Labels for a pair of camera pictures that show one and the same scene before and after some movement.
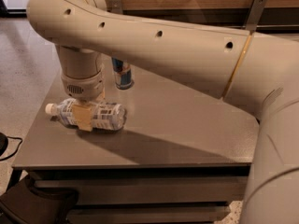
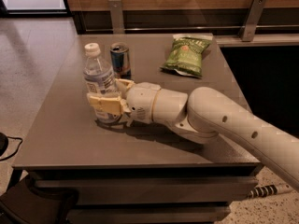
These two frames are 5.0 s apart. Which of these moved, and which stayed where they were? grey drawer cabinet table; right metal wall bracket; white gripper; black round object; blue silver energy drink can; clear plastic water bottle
Moved: white gripper; clear plastic water bottle
Stayed: blue silver energy drink can; grey drawer cabinet table; right metal wall bracket; black round object
